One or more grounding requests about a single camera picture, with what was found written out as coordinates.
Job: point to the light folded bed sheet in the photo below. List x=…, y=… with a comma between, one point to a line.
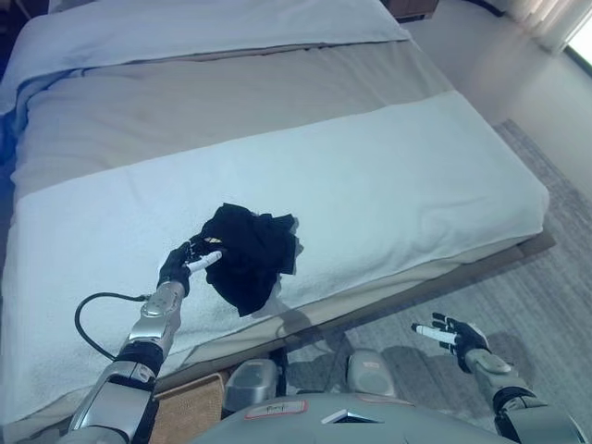
x=208, y=28

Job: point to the silver robot torso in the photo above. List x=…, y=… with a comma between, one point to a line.
x=347, y=425

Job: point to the grey striped rug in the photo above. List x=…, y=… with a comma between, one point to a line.
x=532, y=296

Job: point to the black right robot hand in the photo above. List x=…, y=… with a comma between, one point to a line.
x=469, y=340

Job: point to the bright window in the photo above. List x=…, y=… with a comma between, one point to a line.
x=583, y=53

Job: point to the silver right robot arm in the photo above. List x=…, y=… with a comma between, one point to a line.
x=504, y=379

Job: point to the silver robot leg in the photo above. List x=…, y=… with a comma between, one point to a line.
x=370, y=370
x=252, y=381

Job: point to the black clothes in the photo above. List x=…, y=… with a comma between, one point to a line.
x=254, y=259

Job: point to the brown wooden bed frame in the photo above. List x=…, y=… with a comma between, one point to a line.
x=536, y=245

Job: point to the white terry blanket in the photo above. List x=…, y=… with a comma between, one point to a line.
x=370, y=185

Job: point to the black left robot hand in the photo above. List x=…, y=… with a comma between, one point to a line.
x=175, y=268

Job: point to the silver left robot leg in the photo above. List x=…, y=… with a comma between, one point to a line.
x=252, y=381

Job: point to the brown wooden nightstand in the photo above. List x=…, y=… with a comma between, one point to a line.
x=411, y=8

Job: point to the white sheer curtain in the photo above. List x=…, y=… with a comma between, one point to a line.
x=550, y=20

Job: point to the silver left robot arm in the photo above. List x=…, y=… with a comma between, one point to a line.
x=152, y=319

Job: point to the silver right robot leg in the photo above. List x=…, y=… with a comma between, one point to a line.
x=370, y=370

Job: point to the woven wicker basket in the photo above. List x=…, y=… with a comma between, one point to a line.
x=194, y=407

